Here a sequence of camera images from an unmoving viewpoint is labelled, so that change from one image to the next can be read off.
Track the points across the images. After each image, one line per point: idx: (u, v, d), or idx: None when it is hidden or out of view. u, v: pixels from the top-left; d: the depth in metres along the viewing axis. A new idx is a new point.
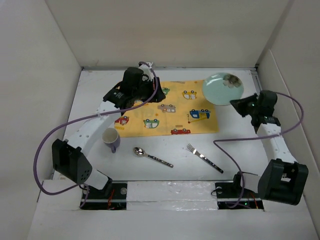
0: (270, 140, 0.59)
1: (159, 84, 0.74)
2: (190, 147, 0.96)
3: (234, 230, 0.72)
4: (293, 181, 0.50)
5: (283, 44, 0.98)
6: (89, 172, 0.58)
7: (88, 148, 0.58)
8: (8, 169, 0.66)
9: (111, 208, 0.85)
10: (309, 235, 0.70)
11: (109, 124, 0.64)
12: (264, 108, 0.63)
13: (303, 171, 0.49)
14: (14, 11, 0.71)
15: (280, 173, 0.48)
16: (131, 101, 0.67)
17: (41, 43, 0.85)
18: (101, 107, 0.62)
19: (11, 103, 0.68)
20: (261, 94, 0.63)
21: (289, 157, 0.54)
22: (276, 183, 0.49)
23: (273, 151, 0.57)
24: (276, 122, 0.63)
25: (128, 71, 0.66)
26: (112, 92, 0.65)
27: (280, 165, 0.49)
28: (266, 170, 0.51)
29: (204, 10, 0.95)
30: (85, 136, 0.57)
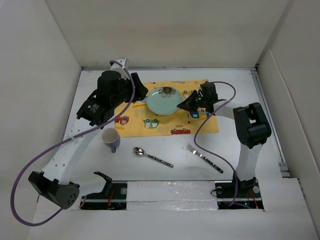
0: (226, 106, 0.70)
1: (137, 80, 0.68)
2: (190, 147, 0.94)
3: (237, 231, 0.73)
4: (257, 115, 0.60)
5: (282, 44, 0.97)
6: (75, 193, 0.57)
7: (68, 175, 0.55)
8: (12, 170, 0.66)
9: (111, 208, 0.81)
10: (309, 235, 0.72)
11: (87, 143, 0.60)
12: (209, 95, 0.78)
13: (256, 103, 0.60)
14: (13, 9, 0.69)
15: (244, 112, 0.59)
16: (110, 111, 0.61)
17: (38, 39, 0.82)
18: (76, 128, 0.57)
19: (12, 103, 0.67)
20: (203, 87, 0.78)
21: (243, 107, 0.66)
22: (247, 123, 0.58)
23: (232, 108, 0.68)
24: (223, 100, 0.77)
25: (102, 78, 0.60)
26: (86, 106, 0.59)
27: (241, 109, 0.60)
28: (236, 121, 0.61)
29: (205, 9, 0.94)
30: (61, 165, 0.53)
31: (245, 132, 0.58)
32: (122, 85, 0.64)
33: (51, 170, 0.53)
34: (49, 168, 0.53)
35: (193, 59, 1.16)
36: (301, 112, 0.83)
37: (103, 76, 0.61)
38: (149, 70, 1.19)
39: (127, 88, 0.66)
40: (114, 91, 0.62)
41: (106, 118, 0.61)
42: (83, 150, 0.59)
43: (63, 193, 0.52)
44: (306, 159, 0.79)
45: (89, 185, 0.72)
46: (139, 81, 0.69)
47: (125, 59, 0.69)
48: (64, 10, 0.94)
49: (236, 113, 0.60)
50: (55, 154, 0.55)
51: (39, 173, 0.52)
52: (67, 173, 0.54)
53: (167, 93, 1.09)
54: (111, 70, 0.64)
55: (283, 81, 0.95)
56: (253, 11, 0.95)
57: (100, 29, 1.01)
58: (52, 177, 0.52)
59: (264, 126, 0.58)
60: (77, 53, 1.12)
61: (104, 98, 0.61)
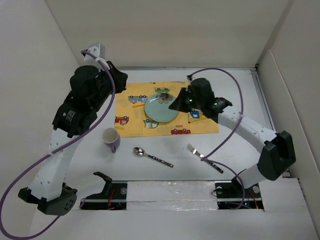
0: (241, 125, 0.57)
1: (113, 68, 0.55)
2: (190, 147, 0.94)
3: (236, 230, 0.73)
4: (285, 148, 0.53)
5: (282, 44, 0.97)
6: (72, 199, 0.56)
7: (57, 189, 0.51)
8: (12, 170, 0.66)
9: (111, 208, 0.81)
10: (309, 235, 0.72)
11: (73, 152, 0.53)
12: (206, 96, 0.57)
13: (286, 135, 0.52)
14: (13, 9, 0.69)
15: (275, 150, 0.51)
16: (91, 115, 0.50)
17: (39, 39, 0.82)
18: (54, 141, 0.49)
19: (13, 103, 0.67)
20: (195, 86, 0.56)
21: (268, 136, 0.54)
22: (277, 160, 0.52)
23: (254, 136, 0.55)
24: (226, 103, 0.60)
25: (75, 77, 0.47)
26: (61, 113, 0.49)
27: (270, 146, 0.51)
28: (263, 158, 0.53)
29: (205, 9, 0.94)
30: (46, 183, 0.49)
31: (273, 171, 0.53)
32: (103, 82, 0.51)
33: (38, 188, 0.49)
34: (35, 186, 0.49)
35: (193, 60, 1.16)
36: (301, 112, 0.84)
37: (75, 74, 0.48)
38: (149, 70, 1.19)
39: (109, 83, 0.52)
40: (93, 91, 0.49)
41: (88, 124, 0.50)
42: (69, 160, 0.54)
43: (54, 206, 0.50)
44: (306, 159, 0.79)
45: (89, 189, 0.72)
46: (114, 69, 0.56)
47: (99, 44, 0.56)
48: (65, 11, 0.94)
49: (265, 151, 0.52)
50: (39, 171, 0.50)
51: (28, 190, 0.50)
52: (55, 188, 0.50)
53: (165, 99, 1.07)
54: (87, 65, 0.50)
55: (283, 81, 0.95)
56: (252, 11, 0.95)
57: (100, 29, 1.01)
58: (39, 195, 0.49)
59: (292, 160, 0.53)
60: (77, 53, 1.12)
61: (81, 100, 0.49)
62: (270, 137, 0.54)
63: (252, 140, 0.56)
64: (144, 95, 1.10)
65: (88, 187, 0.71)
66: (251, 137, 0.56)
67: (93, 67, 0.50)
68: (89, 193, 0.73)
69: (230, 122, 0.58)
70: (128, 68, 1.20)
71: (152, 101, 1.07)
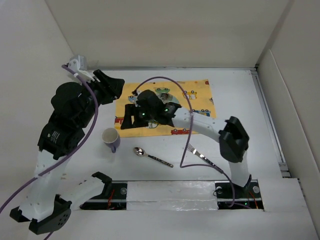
0: (195, 123, 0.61)
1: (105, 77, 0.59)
2: (190, 147, 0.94)
3: (236, 230, 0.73)
4: (237, 129, 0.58)
5: (282, 44, 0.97)
6: (66, 215, 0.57)
7: (48, 206, 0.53)
8: (12, 170, 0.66)
9: (111, 208, 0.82)
10: (309, 235, 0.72)
11: (61, 169, 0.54)
12: (155, 106, 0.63)
13: (233, 120, 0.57)
14: (13, 9, 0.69)
15: (229, 136, 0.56)
16: (76, 135, 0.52)
17: (38, 39, 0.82)
18: (40, 164, 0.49)
19: (13, 102, 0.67)
20: None
21: (219, 126, 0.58)
22: (234, 146, 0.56)
23: (208, 129, 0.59)
24: (176, 105, 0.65)
25: (56, 97, 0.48)
26: (45, 134, 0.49)
27: (225, 134, 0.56)
28: (224, 147, 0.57)
29: (205, 9, 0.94)
30: (36, 204, 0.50)
31: (235, 155, 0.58)
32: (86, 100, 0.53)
33: (28, 209, 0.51)
34: (26, 207, 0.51)
35: (193, 60, 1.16)
36: (301, 112, 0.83)
37: (57, 94, 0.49)
38: (149, 70, 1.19)
39: (92, 100, 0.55)
40: (77, 110, 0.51)
41: (73, 143, 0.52)
42: (58, 178, 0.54)
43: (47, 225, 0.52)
44: (306, 159, 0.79)
45: (87, 195, 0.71)
46: (106, 78, 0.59)
47: (78, 57, 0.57)
48: (65, 11, 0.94)
49: (222, 141, 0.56)
50: (29, 193, 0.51)
51: (19, 210, 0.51)
52: (45, 207, 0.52)
53: (165, 99, 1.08)
54: (69, 82, 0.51)
55: (283, 81, 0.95)
56: (252, 12, 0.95)
57: (100, 30, 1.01)
58: (30, 216, 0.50)
59: (246, 137, 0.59)
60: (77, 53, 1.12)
61: (65, 120, 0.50)
62: (222, 126, 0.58)
63: (208, 134, 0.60)
64: None
65: (86, 192, 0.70)
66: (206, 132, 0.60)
67: (75, 83, 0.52)
68: (89, 197, 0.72)
69: (184, 123, 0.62)
70: (128, 68, 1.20)
71: None
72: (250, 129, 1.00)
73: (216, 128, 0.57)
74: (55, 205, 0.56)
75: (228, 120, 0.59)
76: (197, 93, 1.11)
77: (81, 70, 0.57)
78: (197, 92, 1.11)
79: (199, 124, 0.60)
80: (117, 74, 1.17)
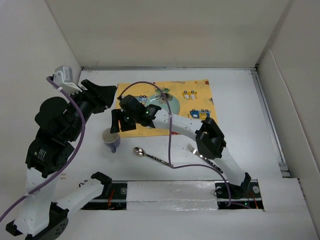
0: (174, 123, 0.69)
1: (94, 87, 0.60)
2: (190, 147, 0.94)
3: (236, 231, 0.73)
4: (213, 129, 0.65)
5: (282, 44, 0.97)
6: (63, 224, 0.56)
7: (43, 221, 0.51)
8: (11, 170, 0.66)
9: (111, 208, 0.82)
10: (309, 235, 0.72)
11: (52, 186, 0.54)
12: (136, 109, 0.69)
13: (209, 120, 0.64)
14: (13, 9, 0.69)
15: (204, 135, 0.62)
16: (64, 151, 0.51)
17: (38, 39, 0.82)
18: (29, 182, 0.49)
19: (12, 102, 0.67)
20: (125, 105, 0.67)
21: (196, 126, 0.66)
22: (209, 144, 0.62)
23: (187, 129, 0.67)
24: (156, 109, 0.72)
25: (41, 115, 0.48)
26: (33, 151, 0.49)
27: (200, 133, 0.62)
28: (201, 146, 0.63)
29: (205, 8, 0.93)
30: (30, 220, 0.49)
31: (210, 153, 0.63)
32: (72, 115, 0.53)
33: (22, 225, 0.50)
34: (20, 223, 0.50)
35: (193, 60, 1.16)
36: (301, 112, 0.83)
37: (41, 112, 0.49)
38: (149, 70, 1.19)
39: (79, 115, 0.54)
40: (64, 126, 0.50)
41: (62, 159, 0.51)
42: (50, 193, 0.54)
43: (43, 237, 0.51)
44: (306, 158, 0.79)
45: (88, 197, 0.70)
46: (93, 90, 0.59)
47: (62, 69, 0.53)
48: (64, 11, 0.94)
49: (198, 140, 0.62)
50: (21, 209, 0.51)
51: (14, 225, 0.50)
52: (40, 221, 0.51)
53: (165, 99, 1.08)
54: (52, 98, 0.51)
55: (283, 81, 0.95)
56: (252, 12, 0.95)
57: (100, 29, 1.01)
58: (24, 231, 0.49)
59: (221, 136, 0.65)
60: (77, 53, 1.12)
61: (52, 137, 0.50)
62: (198, 126, 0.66)
63: (187, 132, 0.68)
64: (144, 95, 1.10)
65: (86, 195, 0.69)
66: (185, 131, 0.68)
67: (60, 99, 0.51)
68: (91, 197, 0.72)
69: (164, 124, 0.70)
70: (128, 68, 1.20)
71: (152, 101, 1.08)
72: (249, 129, 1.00)
73: (192, 128, 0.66)
74: (52, 215, 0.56)
75: (205, 120, 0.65)
76: (197, 93, 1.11)
77: (67, 82, 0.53)
78: (197, 92, 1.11)
79: (178, 124, 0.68)
80: (117, 74, 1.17)
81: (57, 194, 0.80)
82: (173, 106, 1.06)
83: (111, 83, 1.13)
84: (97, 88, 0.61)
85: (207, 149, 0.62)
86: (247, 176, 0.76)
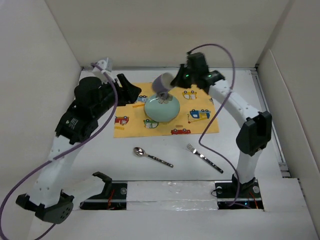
0: (228, 100, 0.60)
1: (126, 82, 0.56)
2: (190, 147, 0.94)
3: (236, 231, 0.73)
4: (265, 125, 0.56)
5: (282, 44, 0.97)
6: (69, 209, 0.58)
7: (55, 195, 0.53)
8: (12, 169, 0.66)
9: (111, 208, 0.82)
10: (309, 235, 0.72)
11: (73, 158, 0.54)
12: (200, 68, 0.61)
13: (267, 114, 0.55)
14: (14, 10, 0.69)
15: (253, 127, 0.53)
16: (92, 124, 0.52)
17: (38, 39, 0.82)
18: (55, 148, 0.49)
19: (13, 102, 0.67)
20: (190, 58, 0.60)
21: (250, 113, 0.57)
22: (253, 137, 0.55)
23: (238, 111, 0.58)
24: (220, 77, 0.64)
25: (78, 87, 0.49)
26: (64, 121, 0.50)
27: (250, 122, 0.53)
28: (243, 133, 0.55)
29: (205, 8, 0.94)
30: (45, 189, 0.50)
31: (248, 144, 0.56)
32: (106, 91, 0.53)
33: (36, 194, 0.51)
34: (34, 192, 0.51)
35: None
36: (301, 112, 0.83)
37: (78, 85, 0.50)
38: (150, 70, 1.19)
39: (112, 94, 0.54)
40: (95, 101, 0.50)
41: (88, 131, 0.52)
42: (69, 166, 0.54)
43: (52, 214, 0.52)
44: (306, 158, 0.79)
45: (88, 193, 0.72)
46: (127, 83, 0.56)
47: (107, 59, 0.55)
48: (65, 11, 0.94)
49: (244, 127, 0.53)
50: (40, 176, 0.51)
51: (26, 196, 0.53)
52: (54, 194, 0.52)
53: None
54: (89, 76, 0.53)
55: (283, 81, 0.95)
56: (253, 11, 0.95)
57: (100, 29, 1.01)
58: (37, 201, 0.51)
59: (267, 137, 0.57)
60: (77, 53, 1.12)
61: (83, 110, 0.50)
62: (253, 114, 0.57)
63: (237, 115, 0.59)
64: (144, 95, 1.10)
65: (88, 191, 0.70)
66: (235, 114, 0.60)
67: (95, 79, 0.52)
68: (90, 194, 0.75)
69: (219, 95, 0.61)
70: (128, 68, 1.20)
71: (152, 101, 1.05)
72: None
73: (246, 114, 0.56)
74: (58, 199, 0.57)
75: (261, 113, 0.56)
76: (197, 93, 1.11)
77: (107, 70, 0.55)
78: (197, 92, 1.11)
79: (232, 104, 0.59)
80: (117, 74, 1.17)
81: None
82: (174, 107, 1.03)
83: None
84: (131, 85, 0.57)
85: (248, 138, 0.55)
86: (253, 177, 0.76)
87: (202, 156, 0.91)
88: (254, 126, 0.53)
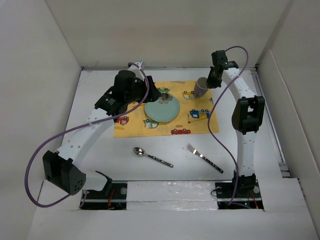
0: (233, 83, 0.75)
1: (151, 84, 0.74)
2: (190, 147, 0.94)
3: (235, 231, 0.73)
4: (261, 107, 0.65)
5: (282, 44, 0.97)
6: (82, 182, 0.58)
7: (80, 159, 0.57)
8: (12, 169, 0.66)
9: (111, 208, 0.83)
10: (309, 235, 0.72)
11: (100, 133, 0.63)
12: (219, 59, 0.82)
13: (261, 98, 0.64)
14: (14, 10, 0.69)
15: (246, 104, 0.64)
16: (124, 106, 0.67)
17: (38, 39, 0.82)
18: (93, 116, 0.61)
19: (13, 103, 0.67)
20: (214, 53, 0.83)
21: (246, 95, 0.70)
22: (243, 115, 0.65)
23: (238, 91, 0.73)
24: (234, 65, 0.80)
25: (118, 76, 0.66)
26: (104, 99, 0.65)
27: (244, 100, 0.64)
28: (236, 108, 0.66)
29: (205, 8, 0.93)
30: (77, 146, 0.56)
31: (239, 119, 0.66)
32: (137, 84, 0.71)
33: (67, 150, 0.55)
34: (65, 148, 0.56)
35: (193, 60, 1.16)
36: (301, 112, 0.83)
37: (119, 74, 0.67)
38: (149, 70, 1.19)
39: (142, 89, 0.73)
40: (129, 88, 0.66)
41: (120, 112, 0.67)
42: (96, 139, 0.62)
43: (74, 174, 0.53)
44: (306, 158, 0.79)
45: (88, 187, 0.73)
46: (153, 84, 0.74)
47: (142, 62, 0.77)
48: (65, 11, 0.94)
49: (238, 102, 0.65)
50: (73, 136, 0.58)
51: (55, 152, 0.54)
52: (81, 154, 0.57)
53: (165, 99, 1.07)
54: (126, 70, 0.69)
55: (283, 81, 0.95)
56: (252, 11, 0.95)
57: (100, 30, 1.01)
58: (66, 156, 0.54)
59: (258, 120, 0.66)
60: (77, 53, 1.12)
61: (120, 94, 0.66)
62: (250, 95, 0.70)
63: (238, 96, 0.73)
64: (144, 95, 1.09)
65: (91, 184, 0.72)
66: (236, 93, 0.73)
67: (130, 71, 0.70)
68: (89, 188, 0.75)
69: (229, 79, 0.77)
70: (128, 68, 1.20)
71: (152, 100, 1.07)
72: None
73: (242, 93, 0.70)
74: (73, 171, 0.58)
75: (257, 97, 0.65)
76: None
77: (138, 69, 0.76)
78: None
79: (236, 86, 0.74)
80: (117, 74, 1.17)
81: (56, 194, 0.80)
82: (174, 107, 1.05)
83: (111, 83, 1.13)
84: (156, 89, 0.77)
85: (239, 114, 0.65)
86: (253, 175, 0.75)
87: (202, 156, 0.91)
88: (246, 104, 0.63)
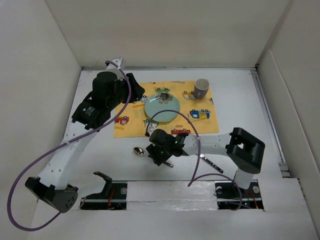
0: (202, 145, 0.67)
1: (133, 81, 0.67)
2: None
3: (235, 231, 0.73)
4: (245, 139, 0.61)
5: (282, 44, 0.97)
6: (73, 198, 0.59)
7: (65, 181, 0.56)
8: (12, 170, 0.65)
9: (111, 208, 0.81)
10: (309, 235, 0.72)
11: (83, 149, 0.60)
12: (165, 140, 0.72)
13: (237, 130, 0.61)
14: (13, 11, 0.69)
15: (236, 147, 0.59)
16: (106, 113, 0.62)
17: (38, 40, 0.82)
18: (71, 133, 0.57)
19: (12, 102, 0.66)
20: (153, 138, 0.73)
21: (225, 141, 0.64)
22: (246, 155, 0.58)
23: (216, 147, 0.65)
24: (184, 135, 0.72)
25: (97, 79, 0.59)
26: (81, 109, 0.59)
27: (231, 146, 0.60)
28: (236, 160, 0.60)
29: (205, 8, 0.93)
30: (57, 171, 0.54)
31: (247, 165, 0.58)
32: (118, 86, 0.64)
33: (48, 175, 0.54)
34: (46, 173, 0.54)
35: (193, 60, 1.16)
36: (301, 112, 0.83)
37: (98, 77, 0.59)
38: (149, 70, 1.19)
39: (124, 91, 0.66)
40: (110, 92, 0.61)
41: (101, 121, 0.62)
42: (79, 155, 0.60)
43: (59, 198, 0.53)
44: (306, 158, 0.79)
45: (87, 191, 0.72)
46: (135, 81, 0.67)
47: (121, 59, 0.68)
48: (65, 11, 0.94)
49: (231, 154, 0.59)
50: (52, 160, 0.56)
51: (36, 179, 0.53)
52: (64, 176, 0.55)
53: (165, 99, 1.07)
54: (104, 71, 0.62)
55: (283, 81, 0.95)
56: (252, 11, 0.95)
57: (100, 30, 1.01)
58: (48, 183, 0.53)
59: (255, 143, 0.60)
60: (77, 53, 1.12)
61: (99, 100, 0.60)
62: (227, 139, 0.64)
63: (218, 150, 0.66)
64: (144, 95, 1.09)
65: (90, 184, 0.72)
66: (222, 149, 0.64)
67: (109, 73, 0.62)
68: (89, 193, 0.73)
69: (195, 148, 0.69)
70: (128, 68, 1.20)
71: (152, 101, 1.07)
72: (250, 129, 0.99)
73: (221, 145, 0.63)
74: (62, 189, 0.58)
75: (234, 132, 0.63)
76: None
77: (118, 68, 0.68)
78: None
79: (207, 144, 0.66)
80: None
81: None
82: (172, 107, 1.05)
83: None
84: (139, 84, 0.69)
85: (241, 159, 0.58)
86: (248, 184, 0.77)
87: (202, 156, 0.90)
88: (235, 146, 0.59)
